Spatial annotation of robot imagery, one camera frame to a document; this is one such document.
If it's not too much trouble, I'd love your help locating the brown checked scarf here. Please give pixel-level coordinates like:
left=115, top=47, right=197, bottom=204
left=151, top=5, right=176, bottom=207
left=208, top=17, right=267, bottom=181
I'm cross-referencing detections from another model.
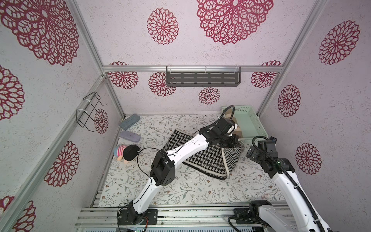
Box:
left=223, top=109, right=243, bottom=138

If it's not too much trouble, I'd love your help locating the black white zigzag scarf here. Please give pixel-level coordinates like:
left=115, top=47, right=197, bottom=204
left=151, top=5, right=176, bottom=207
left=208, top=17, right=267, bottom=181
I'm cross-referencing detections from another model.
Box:
left=163, top=130, right=245, bottom=180

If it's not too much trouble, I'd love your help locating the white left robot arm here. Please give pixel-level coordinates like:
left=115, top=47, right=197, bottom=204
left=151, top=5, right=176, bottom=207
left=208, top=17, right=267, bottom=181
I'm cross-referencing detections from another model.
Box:
left=127, top=117, right=238, bottom=225

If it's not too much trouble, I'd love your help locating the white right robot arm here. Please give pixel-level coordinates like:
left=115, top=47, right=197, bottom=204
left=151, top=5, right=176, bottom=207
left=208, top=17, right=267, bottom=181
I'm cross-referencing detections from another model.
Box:
left=246, top=136, right=332, bottom=232

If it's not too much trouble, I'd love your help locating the mint green plastic basket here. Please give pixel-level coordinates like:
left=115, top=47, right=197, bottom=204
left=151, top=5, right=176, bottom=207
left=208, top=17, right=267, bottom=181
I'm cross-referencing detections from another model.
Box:
left=233, top=105, right=269, bottom=143

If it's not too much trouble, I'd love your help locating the grey blue eraser block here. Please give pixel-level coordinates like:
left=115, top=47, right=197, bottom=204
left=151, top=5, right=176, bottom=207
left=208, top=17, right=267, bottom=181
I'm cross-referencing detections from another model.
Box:
left=120, top=114, right=141, bottom=130

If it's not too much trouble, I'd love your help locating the lilac pencil case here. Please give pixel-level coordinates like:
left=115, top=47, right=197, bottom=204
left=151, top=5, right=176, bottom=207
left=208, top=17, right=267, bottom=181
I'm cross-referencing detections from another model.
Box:
left=119, top=130, right=141, bottom=143

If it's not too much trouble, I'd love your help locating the pink striped plush doll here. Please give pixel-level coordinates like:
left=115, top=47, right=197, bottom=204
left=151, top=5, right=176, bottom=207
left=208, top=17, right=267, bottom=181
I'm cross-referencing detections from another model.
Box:
left=114, top=145, right=140, bottom=163

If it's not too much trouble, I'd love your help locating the floral table mat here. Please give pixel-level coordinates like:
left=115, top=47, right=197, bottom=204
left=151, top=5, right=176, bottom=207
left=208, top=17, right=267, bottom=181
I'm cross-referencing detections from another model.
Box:
left=97, top=114, right=284, bottom=207

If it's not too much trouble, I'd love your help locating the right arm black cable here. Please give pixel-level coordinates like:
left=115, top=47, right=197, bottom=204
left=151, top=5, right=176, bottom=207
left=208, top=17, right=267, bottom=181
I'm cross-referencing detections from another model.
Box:
left=227, top=135, right=327, bottom=232

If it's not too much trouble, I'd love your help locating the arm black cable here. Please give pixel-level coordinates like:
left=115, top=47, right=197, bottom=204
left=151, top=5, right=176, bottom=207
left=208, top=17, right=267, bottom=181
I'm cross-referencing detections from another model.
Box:
left=116, top=105, right=235, bottom=232
left=227, top=135, right=327, bottom=232

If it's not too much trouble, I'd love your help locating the grey metal wall shelf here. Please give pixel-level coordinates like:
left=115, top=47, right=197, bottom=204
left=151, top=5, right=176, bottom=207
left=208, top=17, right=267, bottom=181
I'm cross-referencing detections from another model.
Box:
left=165, top=67, right=241, bottom=87

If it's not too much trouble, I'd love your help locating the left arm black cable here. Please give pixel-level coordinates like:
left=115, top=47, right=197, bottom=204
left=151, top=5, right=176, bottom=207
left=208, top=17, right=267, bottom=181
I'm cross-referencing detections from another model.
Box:
left=116, top=105, right=235, bottom=232

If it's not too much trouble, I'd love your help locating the black wire wall rack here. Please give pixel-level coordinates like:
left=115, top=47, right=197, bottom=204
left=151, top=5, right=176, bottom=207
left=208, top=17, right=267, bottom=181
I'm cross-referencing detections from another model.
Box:
left=75, top=91, right=109, bottom=134

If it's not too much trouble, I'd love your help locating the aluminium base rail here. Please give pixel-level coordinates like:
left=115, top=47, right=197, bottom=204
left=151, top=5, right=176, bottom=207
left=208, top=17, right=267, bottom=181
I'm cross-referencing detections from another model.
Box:
left=74, top=204, right=249, bottom=232

